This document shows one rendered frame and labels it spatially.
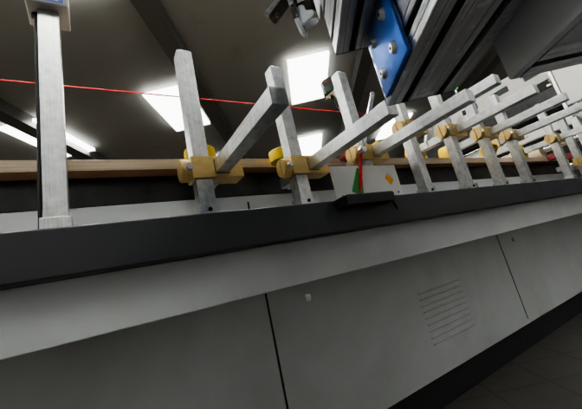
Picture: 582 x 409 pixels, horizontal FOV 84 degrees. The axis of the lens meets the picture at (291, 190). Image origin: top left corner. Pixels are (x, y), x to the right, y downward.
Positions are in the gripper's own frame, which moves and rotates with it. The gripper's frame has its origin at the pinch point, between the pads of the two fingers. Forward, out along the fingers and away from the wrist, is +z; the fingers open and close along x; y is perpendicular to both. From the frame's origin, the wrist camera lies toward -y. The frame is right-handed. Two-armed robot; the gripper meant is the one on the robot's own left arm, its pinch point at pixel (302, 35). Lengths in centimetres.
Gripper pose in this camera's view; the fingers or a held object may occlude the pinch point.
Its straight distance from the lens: 105.5
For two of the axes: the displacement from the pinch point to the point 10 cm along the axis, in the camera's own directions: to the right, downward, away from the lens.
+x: 4.4, 1.5, 8.9
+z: 2.1, 9.4, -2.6
